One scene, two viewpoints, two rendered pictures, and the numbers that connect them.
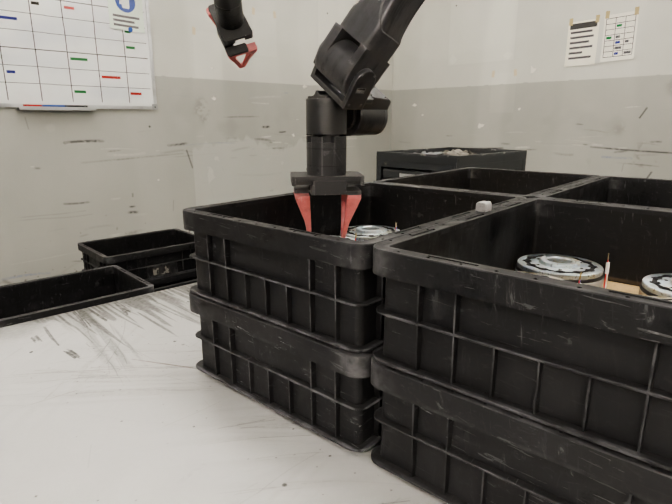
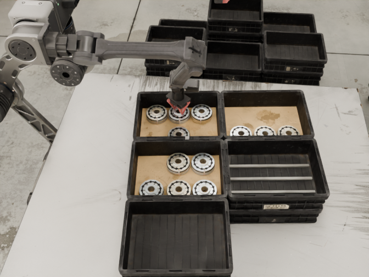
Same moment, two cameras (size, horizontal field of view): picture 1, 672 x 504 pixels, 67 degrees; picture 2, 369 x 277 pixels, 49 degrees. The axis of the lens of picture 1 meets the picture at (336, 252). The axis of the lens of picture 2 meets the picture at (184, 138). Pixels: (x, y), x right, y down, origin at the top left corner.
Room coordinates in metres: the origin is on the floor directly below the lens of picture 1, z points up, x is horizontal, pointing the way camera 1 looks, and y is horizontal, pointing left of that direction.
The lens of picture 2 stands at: (-0.11, -1.05, 2.31)
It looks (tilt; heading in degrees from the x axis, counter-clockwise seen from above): 50 degrees down; 51
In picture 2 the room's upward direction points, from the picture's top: 2 degrees counter-clockwise
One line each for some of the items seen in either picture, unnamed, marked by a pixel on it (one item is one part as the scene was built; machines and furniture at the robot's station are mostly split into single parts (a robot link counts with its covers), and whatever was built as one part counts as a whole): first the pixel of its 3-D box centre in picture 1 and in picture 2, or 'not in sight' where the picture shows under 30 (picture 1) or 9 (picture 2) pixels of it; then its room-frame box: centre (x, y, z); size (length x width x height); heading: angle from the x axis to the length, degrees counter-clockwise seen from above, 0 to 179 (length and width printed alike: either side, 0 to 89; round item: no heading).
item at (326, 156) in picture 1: (326, 160); (178, 94); (0.73, 0.01, 0.98); 0.10 x 0.07 x 0.07; 97
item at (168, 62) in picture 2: (72, 364); (175, 65); (1.31, 0.75, 0.37); 0.40 x 0.30 x 0.45; 133
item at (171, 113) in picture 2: not in sight; (179, 112); (0.73, 0.01, 0.86); 0.10 x 0.10 x 0.01
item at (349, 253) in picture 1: (366, 211); (178, 115); (0.68, -0.04, 0.92); 0.40 x 0.30 x 0.02; 139
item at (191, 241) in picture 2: not in sight; (177, 241); (0.29, -0.50, 0.87); 0.40 x 0.30 x 0.11; 139
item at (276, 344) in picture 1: (364, 318); not in sight; (0.68, -0.04, 0.76); 0.40 x 0.30 x 0.12; 139
